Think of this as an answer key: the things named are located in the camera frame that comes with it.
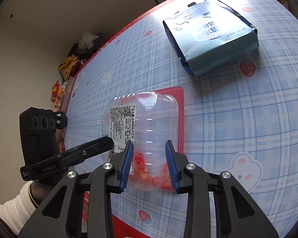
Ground dark chair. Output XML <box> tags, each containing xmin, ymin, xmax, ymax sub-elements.
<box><xmin>68</xmin><ymin>32</ymin><xmax>106</xmax><ymax>66</ymax></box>

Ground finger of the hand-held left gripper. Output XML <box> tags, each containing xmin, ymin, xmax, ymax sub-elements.
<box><xmin>57</xmin><ymin>136</ymin><xmax>114</xmax><ymax>165</ymax></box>

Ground white plastic bag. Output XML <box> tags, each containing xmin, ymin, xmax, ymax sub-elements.
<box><xmin>78</xmin><ymin>32</ymin><xmax>102</xmax><ymax>50</ymax></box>

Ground person's left forearm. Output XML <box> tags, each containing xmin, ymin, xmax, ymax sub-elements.
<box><xmin>0</xmin><ymin>182</ymin><xmax>39</xmax><ymax>237</ymax></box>

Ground red flat packet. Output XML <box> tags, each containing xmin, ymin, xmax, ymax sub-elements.
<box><xmin>136</xmin><ymin>86</ymin><xmax>185</xmax><ymax>191</ymax></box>

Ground yellow snack packets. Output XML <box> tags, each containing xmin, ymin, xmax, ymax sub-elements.
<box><xmin>58</xmin><ymin>55</ymin><xmax>81</xmax><ymax>82</ymax></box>

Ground gold bracelet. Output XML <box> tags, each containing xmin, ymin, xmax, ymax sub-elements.
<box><xmin>28</xmin><ymin>185</ymin><xmax>39</xmax><ymax>207</ymax></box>

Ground blue milk carton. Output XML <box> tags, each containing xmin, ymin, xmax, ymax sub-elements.
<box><xmin>163</xmin><ymin>0</ymin><xmax>260</xmax><ymax>77</ymax></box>

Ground person's left hand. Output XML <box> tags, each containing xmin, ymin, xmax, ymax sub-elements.
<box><xmin>30</xmin><ymin>180</ymin><xmax>55</xmax><ymax>205</ymax></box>

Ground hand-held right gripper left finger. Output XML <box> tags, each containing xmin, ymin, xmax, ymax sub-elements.
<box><xmin>17</xmin><ymin>140</ymin><xmax>135</xmax><ymax>238</ymax></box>

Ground clear plastic container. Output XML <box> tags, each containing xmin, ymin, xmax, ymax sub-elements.
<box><xmin>101</xmin><ymin>90</ymin><xmax>184</xmax><ymax>194</ymax></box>

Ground red snack packet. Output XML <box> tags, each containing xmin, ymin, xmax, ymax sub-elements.
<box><xmin>50</xmin><ymin>80</ymin><xmax>66</xmax><ymax>109</ymax></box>

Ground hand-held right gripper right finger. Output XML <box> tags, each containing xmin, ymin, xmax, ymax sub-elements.
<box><xmin>164</xmin><ymin>139</ymin><xmax>280</xmax><ymax>238</ymax></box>

